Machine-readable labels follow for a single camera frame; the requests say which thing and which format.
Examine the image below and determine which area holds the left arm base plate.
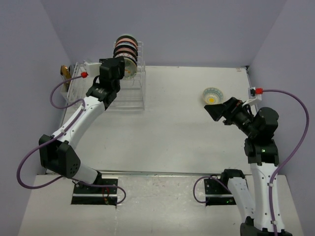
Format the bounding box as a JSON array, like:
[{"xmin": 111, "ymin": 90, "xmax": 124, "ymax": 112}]
[{"xmin": 71, "ymin": 184, "xmax": 118, "ymax": 206}]

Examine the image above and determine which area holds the gold utensil in holder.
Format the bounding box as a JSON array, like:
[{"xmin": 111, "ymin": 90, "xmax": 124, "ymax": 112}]
[{"xmin": 60, "ymin": 65, "xmax": 71, "ymax": 91}]

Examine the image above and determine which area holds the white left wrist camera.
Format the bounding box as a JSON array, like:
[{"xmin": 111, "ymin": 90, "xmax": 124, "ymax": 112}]
[{"xmin": 83, "ymin": 61, "xmax": 101, "ymax": 77}]

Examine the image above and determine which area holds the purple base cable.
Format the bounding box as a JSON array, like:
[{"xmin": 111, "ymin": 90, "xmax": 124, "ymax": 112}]
[
  {"xmin": 192, "ymin": 176, "xmax": 222, "ymax": 204},
  {"xmin": 73, "ymin": 180, "xmax": 127, "ymax": 204}
]

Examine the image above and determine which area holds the white wire dish rack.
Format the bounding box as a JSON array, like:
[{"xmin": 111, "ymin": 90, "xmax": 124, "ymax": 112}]
[{"xmin": 69, "ymin": 41, "xmax": 146, "ymax": 111}]

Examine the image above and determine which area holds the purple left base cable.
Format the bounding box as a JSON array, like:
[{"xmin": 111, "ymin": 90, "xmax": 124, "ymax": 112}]
[{"xmin": 73, "ymin": 180, "xmax": 127, "ymax": 204}]

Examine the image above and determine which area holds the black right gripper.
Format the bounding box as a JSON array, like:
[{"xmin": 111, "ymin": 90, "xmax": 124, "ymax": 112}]
[{"xmin": 205, "ymin": 96, "xmax": 258, "ymax": 137}]

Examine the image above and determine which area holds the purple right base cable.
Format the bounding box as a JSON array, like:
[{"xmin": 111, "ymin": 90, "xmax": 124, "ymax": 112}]
[{"xmin": 192, "ymin": 176, "xmax": 222, "ymax": 204}]

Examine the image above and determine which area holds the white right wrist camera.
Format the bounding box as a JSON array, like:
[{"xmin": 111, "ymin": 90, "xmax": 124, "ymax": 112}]
[{"xmin": 243, "ymin": 87, "xmax": 263, "ymax": 107}]

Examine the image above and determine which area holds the yellow blue patterned bowl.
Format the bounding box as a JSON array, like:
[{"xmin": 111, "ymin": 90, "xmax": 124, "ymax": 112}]
[{"xmin": 202, "ymin": 87, "xmax": 224, "ymax": 105}]

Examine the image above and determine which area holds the dark blue patterned bowl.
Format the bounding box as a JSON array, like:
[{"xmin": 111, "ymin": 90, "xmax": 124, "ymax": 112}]
[{"xmin": 124, "ymin": 54, "xmax": 137, "ymax": 65}]

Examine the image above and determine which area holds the white bowl orange flower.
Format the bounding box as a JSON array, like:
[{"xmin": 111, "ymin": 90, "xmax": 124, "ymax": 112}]
[{"xmin": 123, "ymin": 57, "xmax": 137, "ymax": 80}]

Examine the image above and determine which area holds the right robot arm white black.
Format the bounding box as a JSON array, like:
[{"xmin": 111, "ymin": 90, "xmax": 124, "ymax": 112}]
[{"xmin": 204, "ymin": 97, "xmax": 291, "ymax": 236}]

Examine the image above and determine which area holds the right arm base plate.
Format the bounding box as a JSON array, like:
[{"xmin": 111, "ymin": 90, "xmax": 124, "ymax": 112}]
[{"xmin": 204, "ymin": 178, "xmax": 236, "ymax": 206}]

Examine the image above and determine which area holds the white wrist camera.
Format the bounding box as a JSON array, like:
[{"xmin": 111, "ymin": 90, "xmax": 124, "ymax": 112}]
[
  {"xmin": 83, "ymin": 61, "xmax": 101, "ymax": 77},
  {"xmin": 243, "ymin": 87, "xmax": 263, "ymax": 107}
]

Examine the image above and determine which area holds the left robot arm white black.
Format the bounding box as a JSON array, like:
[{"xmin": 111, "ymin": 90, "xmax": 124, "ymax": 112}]
[{"xmin": 39, "ymin": 56, "xmax": 125, "ymax": 193}]

